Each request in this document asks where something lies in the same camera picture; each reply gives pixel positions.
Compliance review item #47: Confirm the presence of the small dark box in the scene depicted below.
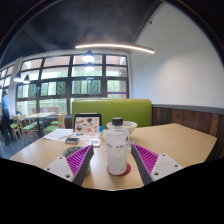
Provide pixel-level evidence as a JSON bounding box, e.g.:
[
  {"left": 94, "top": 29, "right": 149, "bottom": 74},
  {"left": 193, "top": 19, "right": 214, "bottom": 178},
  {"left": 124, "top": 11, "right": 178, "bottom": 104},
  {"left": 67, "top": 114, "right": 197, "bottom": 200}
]
[{"left": 64, "top": 136, "right": 81, "bottom": 145}]

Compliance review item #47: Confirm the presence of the black-framed picture stand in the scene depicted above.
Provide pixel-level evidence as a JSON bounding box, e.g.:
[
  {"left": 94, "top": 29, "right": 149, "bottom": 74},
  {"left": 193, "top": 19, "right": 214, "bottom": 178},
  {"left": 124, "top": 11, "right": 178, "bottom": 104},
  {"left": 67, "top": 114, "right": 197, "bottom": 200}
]
[{"left": 72, "top": 113, "right": 103, "bottom": 136}]

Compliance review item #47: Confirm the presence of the person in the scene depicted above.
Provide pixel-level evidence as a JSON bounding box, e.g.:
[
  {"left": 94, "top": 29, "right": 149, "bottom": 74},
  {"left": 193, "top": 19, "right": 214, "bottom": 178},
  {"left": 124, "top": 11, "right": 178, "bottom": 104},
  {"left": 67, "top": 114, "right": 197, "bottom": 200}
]
[{"left": 0, "top": 89, "right": 12, "bottom": 145}]

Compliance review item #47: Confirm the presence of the wooden dining table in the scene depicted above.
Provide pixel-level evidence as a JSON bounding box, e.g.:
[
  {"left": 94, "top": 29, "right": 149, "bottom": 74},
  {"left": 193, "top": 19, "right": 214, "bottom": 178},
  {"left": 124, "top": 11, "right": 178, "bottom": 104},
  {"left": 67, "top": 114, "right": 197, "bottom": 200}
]
[{"left": 24, "top": 112, "right": 56, "bottom": 138}]

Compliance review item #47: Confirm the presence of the white paper sheet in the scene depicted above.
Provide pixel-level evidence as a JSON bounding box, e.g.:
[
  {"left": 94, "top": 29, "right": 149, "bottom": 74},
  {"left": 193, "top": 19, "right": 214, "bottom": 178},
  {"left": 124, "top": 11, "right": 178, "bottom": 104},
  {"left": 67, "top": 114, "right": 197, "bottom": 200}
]
[{"left": 43, "top": 128, "right": 75, "bottom": 142}]

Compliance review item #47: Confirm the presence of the group of green-seated wooden chairs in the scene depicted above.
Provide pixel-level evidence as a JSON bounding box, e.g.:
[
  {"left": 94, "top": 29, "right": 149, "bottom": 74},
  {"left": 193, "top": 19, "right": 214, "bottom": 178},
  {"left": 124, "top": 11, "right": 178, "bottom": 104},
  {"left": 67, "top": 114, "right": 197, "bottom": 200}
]
[{"left": 9, "top": 112, "right": 67, "bottom": 143}]

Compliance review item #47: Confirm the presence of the long curved ceiling light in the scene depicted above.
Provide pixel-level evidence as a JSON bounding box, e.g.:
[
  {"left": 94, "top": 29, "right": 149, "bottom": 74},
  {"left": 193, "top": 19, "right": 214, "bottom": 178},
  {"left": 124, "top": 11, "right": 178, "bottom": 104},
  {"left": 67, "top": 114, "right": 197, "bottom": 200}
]
[{"left": 74, "top": 43, "right": 156, "bottom": 55}]

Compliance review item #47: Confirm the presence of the group of pendant lamps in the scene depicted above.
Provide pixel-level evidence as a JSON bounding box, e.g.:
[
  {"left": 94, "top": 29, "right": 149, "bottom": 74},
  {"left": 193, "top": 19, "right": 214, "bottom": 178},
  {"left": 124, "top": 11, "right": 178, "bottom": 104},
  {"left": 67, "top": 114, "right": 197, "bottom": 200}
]
[{"left": 13, "top": 49, "right": 96, "bottom": 84}]

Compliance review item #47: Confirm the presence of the white ceramic bowl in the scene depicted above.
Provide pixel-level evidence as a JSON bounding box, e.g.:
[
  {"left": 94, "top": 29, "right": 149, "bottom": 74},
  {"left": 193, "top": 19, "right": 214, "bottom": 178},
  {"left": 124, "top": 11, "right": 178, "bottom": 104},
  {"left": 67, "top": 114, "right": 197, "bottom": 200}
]
[{"left": 106, "top": 120, "right": 138, "bottom": 136}]

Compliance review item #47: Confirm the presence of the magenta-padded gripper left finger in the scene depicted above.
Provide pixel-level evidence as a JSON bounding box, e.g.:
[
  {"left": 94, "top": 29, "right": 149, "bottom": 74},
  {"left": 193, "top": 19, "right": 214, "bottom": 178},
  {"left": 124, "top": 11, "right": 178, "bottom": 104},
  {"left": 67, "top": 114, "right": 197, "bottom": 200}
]
[{"left": 44, "top": 143, "right": 95, "bottom": 187}]

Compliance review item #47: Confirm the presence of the green upholstered bench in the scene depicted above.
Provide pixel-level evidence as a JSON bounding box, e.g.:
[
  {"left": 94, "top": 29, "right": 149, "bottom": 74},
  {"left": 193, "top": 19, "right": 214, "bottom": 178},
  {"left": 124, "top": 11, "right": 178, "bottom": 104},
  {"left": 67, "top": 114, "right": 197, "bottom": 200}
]
[{"left": 71, "top": 98, "right": 153, "bottom": 129}]

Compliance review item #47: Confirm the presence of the small white flat device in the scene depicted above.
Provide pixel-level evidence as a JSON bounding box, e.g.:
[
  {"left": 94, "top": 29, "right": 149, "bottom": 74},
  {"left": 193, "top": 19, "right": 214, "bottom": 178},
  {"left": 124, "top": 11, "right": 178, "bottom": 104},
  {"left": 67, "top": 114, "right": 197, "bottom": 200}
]
[{"left": 89, "top": 138, "right": 101, "bottom": 148}]

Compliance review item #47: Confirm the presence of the large dark-framed window wall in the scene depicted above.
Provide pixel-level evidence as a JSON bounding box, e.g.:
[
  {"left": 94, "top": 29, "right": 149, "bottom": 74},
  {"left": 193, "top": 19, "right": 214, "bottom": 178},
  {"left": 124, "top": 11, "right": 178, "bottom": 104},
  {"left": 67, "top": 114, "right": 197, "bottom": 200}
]
[{"left": 0, "top": 54, "right": 129, "bottom": 116}]

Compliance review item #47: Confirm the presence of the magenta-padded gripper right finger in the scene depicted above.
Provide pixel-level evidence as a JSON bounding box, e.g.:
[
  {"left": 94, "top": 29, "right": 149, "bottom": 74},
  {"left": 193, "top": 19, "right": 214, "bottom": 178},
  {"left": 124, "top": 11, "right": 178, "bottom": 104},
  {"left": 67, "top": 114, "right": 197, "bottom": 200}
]
[{"left": 130, "top": 143, "right": 184, "bottom": 186}]

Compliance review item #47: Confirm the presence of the clear plastic drink bottle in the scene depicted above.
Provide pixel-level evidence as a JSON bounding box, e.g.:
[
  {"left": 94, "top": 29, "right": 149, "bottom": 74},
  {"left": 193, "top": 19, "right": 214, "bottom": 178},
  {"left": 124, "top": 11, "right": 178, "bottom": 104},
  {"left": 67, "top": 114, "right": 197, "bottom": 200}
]
[{"left": 105, "top": 117, "right": 130, "bottom": 177}]

